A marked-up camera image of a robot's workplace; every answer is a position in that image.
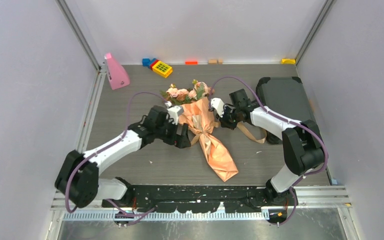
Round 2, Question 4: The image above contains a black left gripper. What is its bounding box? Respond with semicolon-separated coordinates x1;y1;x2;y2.
154;117;190;148

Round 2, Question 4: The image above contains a tan ribbon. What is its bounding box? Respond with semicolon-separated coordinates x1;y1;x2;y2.
191;121;267;146

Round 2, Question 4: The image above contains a peach wrapping paper sheet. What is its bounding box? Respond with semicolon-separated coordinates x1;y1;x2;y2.
179;97;239;182

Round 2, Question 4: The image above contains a pink and brown rose stem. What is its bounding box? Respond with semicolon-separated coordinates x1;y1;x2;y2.
188;79;215;101

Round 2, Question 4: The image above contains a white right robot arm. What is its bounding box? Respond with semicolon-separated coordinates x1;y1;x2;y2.
209;89;328;205

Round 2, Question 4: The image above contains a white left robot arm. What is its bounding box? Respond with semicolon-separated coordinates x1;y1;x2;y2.
54;105;192;213

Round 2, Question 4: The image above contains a dark grey hard case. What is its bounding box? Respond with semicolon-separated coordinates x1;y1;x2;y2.
255;77;316;121

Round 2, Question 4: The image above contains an orange flat block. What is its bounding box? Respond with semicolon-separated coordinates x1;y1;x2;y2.
184;60;198;65

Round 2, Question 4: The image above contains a yellow corner block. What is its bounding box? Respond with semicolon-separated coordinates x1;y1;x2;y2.
280;58;296;65

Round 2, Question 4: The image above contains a yellow toy brick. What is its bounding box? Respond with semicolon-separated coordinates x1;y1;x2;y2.
151;60;173;78

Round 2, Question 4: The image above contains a red toy brick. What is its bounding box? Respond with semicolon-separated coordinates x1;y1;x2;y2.
149;59;159;70

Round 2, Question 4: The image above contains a blue toy brick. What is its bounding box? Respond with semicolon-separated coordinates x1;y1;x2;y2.
142;58;156;68

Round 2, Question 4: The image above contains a pink plastic wedge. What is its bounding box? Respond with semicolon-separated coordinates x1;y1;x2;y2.
104;52;131;90

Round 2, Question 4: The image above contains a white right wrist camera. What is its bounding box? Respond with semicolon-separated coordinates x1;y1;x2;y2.
209;97;225;117

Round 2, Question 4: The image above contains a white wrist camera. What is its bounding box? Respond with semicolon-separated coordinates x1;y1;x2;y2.
209;97;225;117
164;101;184;125

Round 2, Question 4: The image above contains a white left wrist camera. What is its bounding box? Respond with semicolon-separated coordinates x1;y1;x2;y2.
164;101;184;125

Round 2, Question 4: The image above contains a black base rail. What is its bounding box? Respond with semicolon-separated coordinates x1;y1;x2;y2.
100;178;299;215

